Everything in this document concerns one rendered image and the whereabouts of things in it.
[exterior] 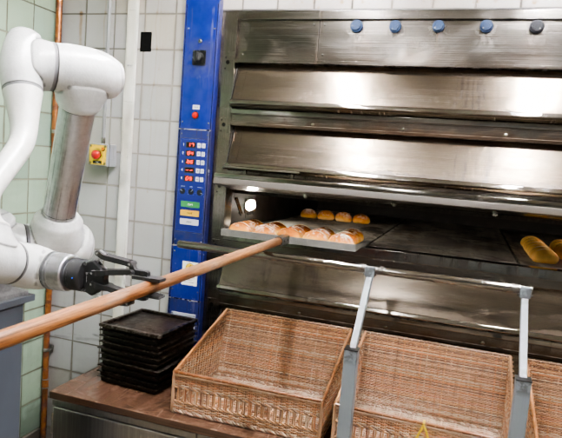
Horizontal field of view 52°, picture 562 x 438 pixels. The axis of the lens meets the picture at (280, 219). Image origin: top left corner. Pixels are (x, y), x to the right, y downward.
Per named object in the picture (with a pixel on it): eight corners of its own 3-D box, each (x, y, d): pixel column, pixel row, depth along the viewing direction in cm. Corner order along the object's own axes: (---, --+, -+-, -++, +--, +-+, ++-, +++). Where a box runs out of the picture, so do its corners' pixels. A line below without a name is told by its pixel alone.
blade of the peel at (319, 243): (354, 251, 215) (355, 244, 215) (220, 235, 232) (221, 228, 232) (370, 241, 249) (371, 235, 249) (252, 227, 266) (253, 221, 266)
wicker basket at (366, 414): (356, 394, 232) (362, 328, 230) (505, 426, 215) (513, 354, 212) (327, 448, 187) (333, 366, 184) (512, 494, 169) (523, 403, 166)
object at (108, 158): (97, 165, 265) (98, 143, 264) (115, 167, 262) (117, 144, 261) (87, 165, 258) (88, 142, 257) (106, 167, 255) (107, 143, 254)
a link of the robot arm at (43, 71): (3, 75, 143) (60, 82, 150) (0, 12, 147) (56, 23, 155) (-4, 99, 153) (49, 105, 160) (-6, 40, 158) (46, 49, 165)
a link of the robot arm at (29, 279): (61, 295, 141) (23, 289, 128) (9, 285, 145) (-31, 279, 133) (70, 251, 142) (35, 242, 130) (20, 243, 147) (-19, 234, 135)
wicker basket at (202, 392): (221, 368, 250) (225, 306, 247) (348, 393, 234) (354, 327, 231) (167, 412, 204) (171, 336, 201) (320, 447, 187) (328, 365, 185)
